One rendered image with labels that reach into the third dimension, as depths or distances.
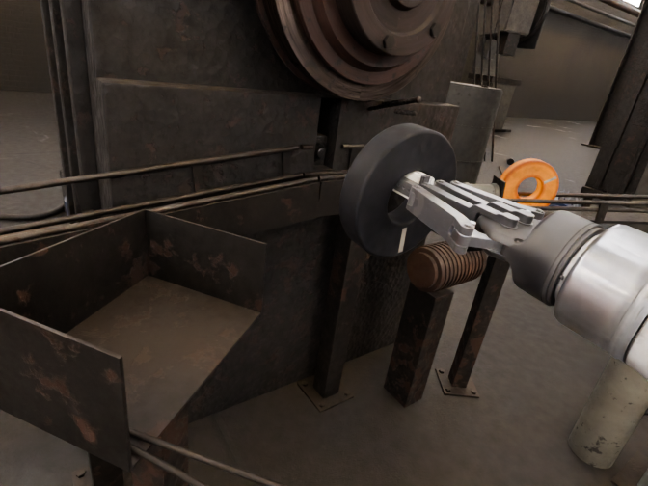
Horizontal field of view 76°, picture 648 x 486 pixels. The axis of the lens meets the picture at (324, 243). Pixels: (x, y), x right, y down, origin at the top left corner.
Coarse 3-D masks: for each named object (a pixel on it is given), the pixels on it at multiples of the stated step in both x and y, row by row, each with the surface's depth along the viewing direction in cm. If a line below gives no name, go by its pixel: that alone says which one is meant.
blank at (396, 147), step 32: (416, 128) 43; (384, 160) 42; (416, 160) 44; (448, 160) 48; (352, 192) 43; (384, 192) 44; (352, 224) 44; (384, 224) 46; (416, 224) 50; (384, 256) 49
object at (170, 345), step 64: (64, 256) 50; (128, 256) 60; (192, 256) 61; (256, 256) 57; (0, 320) 37; (64, 320) 52; (128, 320) 56; (192, 320) 58; (0, 384) 41; (64, 384) 37; (128, 384) 47; (192, 384) 48; (128, 448) 38
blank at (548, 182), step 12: (516, 168) 109; (528, 168) 109; (540, 168) 109; (552, 168) 109; (504, 180) 111; (516, 180) 110; (540, 180) 110; (552, 180) 110; (504, 192) 112; (516, 192) 112; (540, 192) 112; (552, 192) 112; (528, 204) 113; (540, 204) 113
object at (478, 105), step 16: (448, 96) 328; (464, 96) 323; (480, 96) 321; (496, 96) 327; (464, 112) 327; (480, 112) 327; (496, 112) 338; (464, 128) 331; (480, 128) 333; (464, 144) 336; (480, 144) 341; (464, 160) 342; (480, 160) 352; (464, 176) 349
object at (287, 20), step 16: (272, 0) 73; (288, 0) 71; (272, 16) 75; (288, 16) 73; (288, 32) 74; (288, 48) 79; (304, 48) 77; (432, 48) 95; (304, 64) 78; (320, 64) 80; (320, 80) 82; (336, 80) 84; (400, 80) 93; (352, 96) 88; (368, 96) 90; (384, 96) 92
